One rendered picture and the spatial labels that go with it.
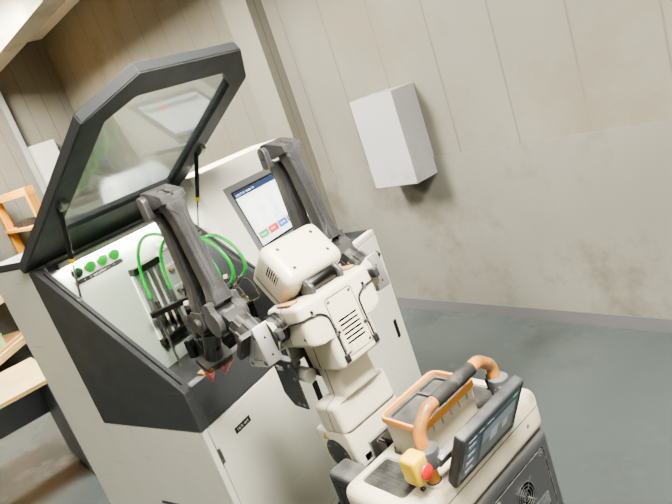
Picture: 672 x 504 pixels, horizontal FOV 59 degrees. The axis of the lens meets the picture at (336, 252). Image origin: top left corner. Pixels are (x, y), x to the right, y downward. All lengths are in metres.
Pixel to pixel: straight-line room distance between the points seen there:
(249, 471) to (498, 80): 2.31
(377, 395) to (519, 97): 2.02
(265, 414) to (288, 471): 0.27
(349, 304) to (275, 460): 0.97
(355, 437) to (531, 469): 0.48
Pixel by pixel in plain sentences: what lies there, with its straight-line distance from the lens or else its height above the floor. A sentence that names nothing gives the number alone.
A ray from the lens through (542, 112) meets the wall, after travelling 3.34.
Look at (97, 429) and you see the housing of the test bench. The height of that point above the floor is 0.75.
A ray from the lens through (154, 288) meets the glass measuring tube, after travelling 2.69.
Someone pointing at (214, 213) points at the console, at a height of 1.37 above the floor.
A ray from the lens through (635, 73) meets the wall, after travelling 3.11.
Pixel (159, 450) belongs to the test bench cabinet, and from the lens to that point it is 2.44.
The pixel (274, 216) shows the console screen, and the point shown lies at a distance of 2.89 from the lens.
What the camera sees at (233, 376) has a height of 0.87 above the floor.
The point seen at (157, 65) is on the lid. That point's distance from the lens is 1.88.
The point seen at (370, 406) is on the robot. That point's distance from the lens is 1.82.
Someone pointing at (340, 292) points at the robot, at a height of 1.21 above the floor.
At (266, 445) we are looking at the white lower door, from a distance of 2.40.
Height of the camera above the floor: 1.75
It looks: 16 degrees down
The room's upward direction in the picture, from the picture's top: 19 degrees counter-clockwise
